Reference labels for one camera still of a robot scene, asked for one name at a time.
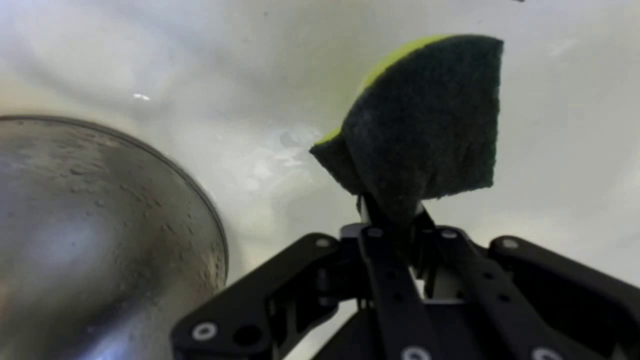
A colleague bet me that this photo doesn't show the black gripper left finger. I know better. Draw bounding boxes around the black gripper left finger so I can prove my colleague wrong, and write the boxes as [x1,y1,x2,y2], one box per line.
[170,224,434,360]

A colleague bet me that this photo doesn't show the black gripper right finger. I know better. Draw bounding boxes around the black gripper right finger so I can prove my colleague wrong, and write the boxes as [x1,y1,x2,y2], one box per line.
[416,214,640,360]

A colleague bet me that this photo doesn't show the green yellow scrub sponge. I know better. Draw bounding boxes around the green yellow scrub sponge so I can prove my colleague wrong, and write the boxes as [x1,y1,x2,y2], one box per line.
[309,35,503,228]

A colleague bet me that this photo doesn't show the white ceramic sink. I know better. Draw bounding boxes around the white ceramic sink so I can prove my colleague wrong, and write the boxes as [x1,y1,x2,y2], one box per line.
[0,0,638,291]

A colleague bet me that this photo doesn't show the steel kettle black handle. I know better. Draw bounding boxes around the steel kettle black handle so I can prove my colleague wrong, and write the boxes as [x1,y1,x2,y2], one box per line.
[0,116,227,360]

